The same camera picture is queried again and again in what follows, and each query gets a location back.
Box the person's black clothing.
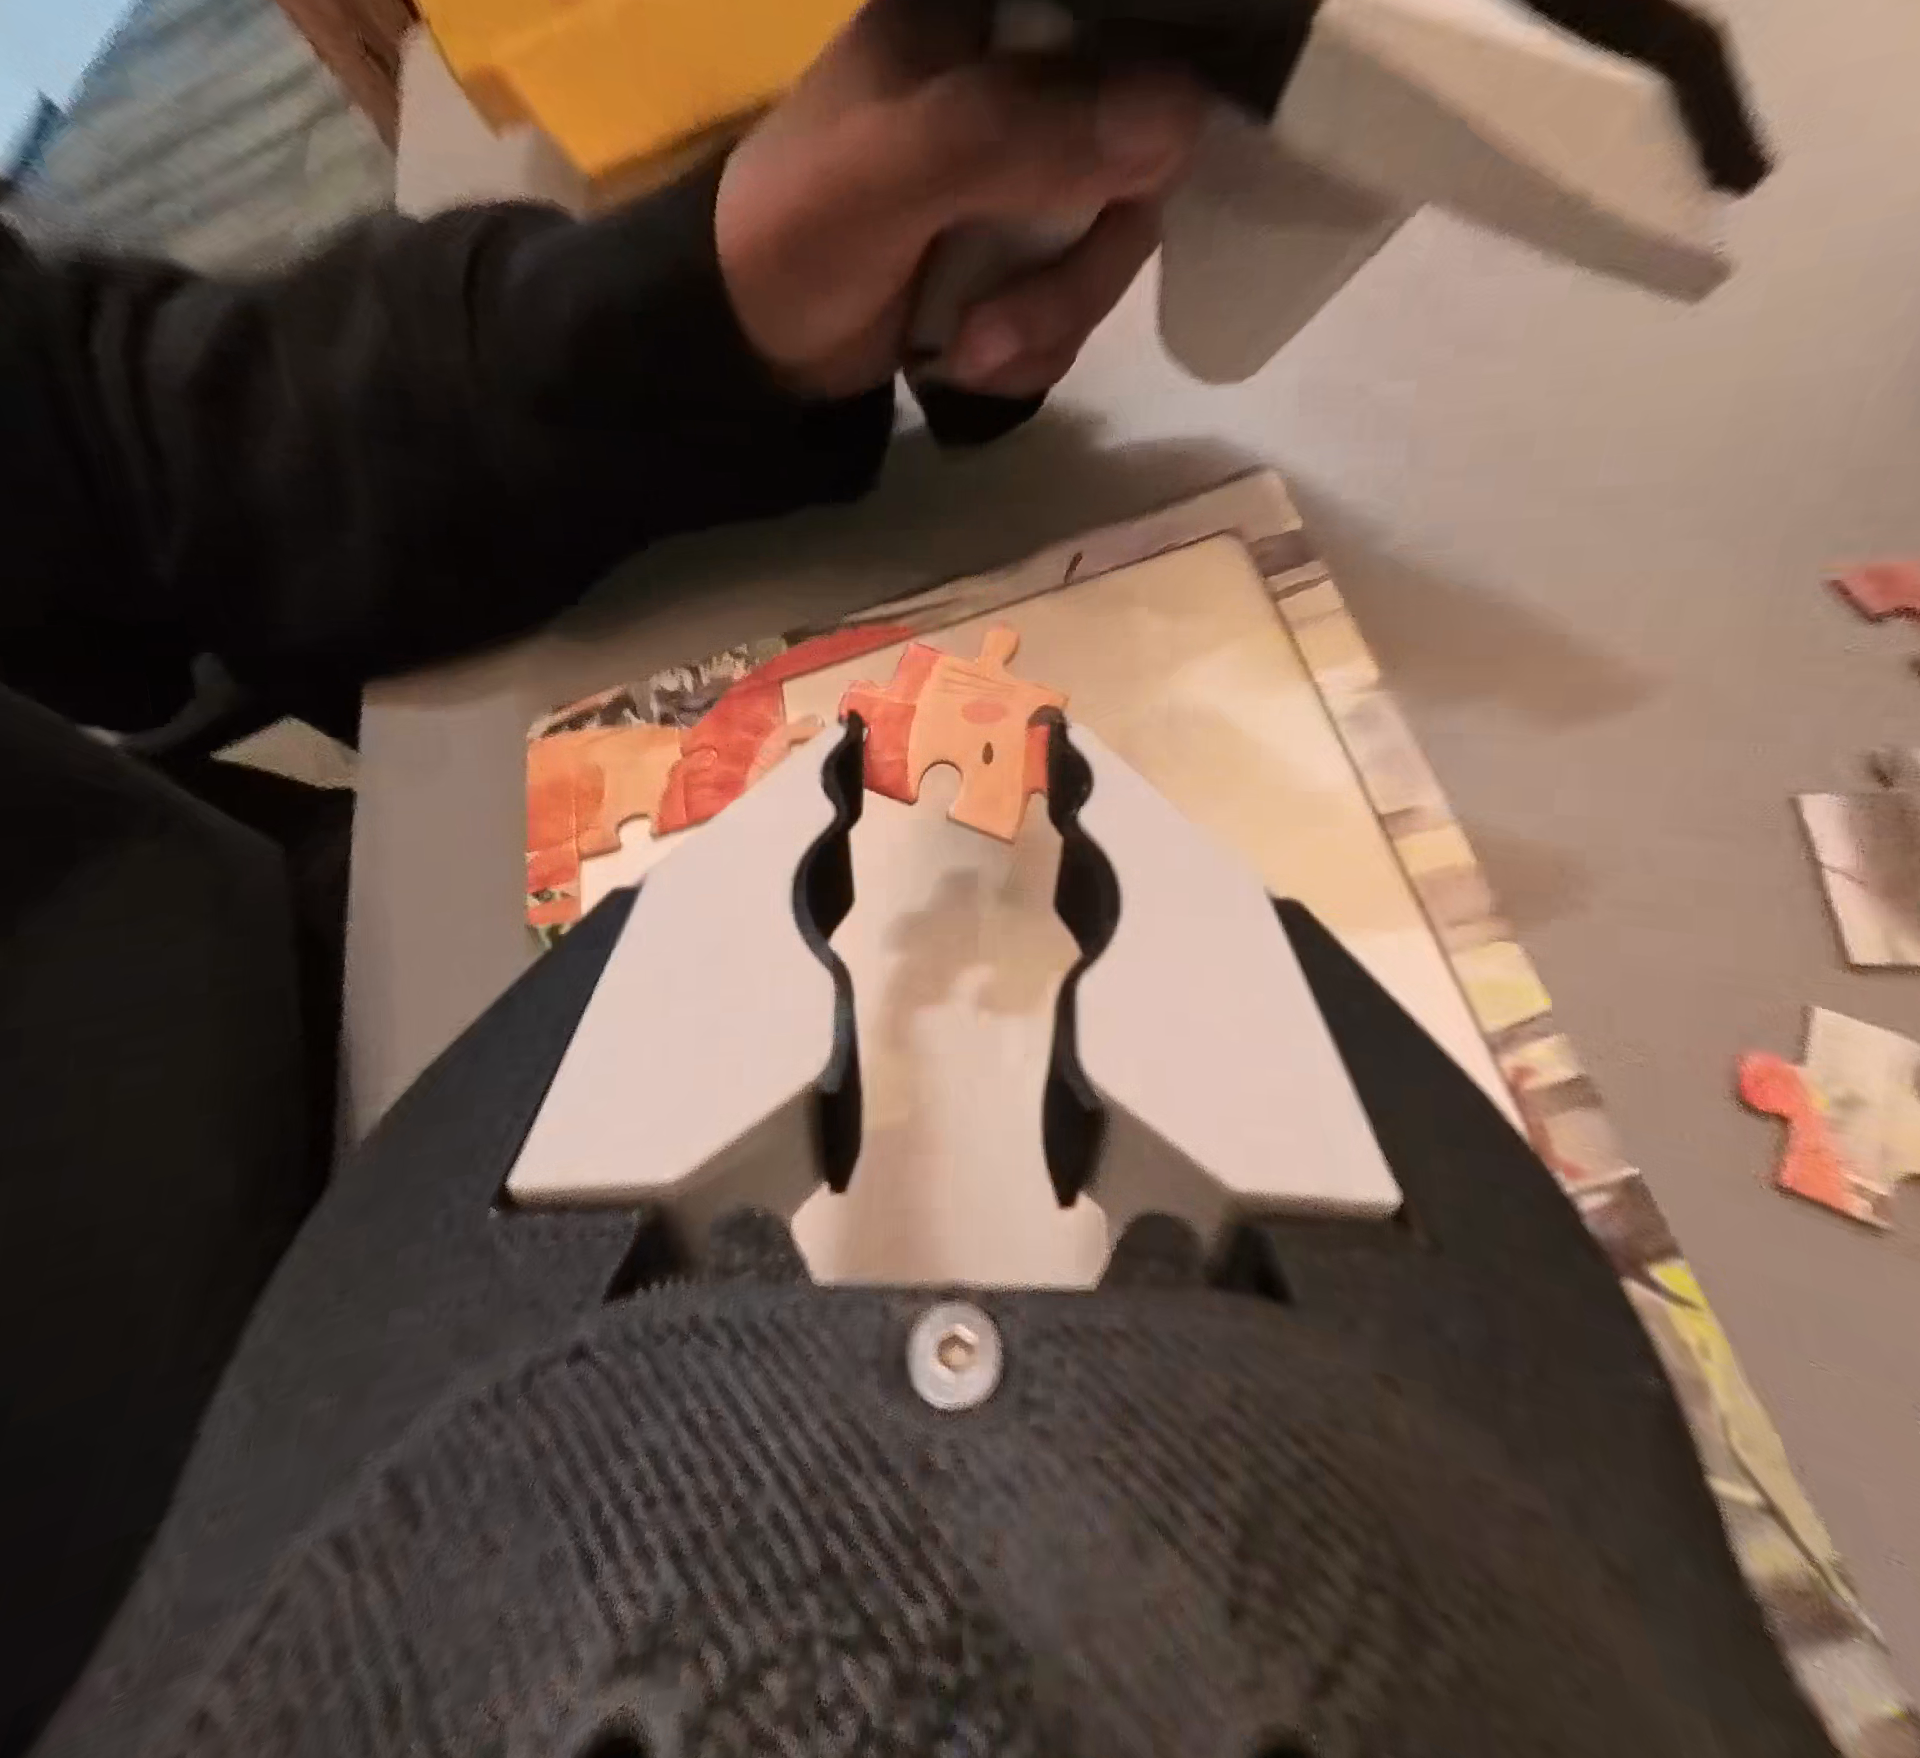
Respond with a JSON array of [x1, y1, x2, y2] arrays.
[[0, 677, 364, 1758]]

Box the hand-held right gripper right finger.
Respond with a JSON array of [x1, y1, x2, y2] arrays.
[[1043, 716, 1407, 1229]]

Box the pile of jigsaw puzzle pieces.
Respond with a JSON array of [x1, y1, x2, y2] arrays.
[[1734, 558, 1920, 1235]]

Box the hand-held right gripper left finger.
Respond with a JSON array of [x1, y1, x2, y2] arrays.
[[502, 711, 868, 1245]]

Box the orange whiskered-face jigsaw piece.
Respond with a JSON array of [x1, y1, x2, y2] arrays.
[[835, 625, 1070, 843]]

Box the yellow plastic bin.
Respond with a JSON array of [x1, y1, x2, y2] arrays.
[[352, 0, 912, 187]]

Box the jigsaw puzzle frame board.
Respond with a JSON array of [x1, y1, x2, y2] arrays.
[[520, 467, 1896, 1758]]

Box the person's left hand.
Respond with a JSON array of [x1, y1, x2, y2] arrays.
[[717, 0, 1204, 406]]

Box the person's left forearm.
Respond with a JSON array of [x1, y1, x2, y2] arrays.
[[0, 158, 901, 698]]

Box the orange corner jigsaw piece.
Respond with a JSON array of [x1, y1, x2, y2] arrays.
[[524, 724, 671, 892]]

